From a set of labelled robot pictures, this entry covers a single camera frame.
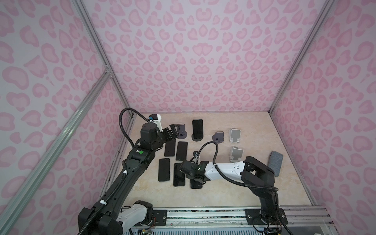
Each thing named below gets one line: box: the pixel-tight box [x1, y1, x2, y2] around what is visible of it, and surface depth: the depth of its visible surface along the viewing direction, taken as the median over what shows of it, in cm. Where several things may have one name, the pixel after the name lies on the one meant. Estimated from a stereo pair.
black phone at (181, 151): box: [175, 141, 188, 161], surface depth 100 cm
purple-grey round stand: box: [177, 123, 188, 140], surface depth 105 cm
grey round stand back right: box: [211, 131, 225, 144], surface depth 103 cm
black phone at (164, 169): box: [158, 158, 170, 182], surface depth 92 cm
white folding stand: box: [229, 127, 242, 144], surface depth 103 cm
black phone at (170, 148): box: [164, 139, 176, 157], surface depth 100 cm
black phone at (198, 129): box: [192, 118, 204, 140], surface depth 99 cm
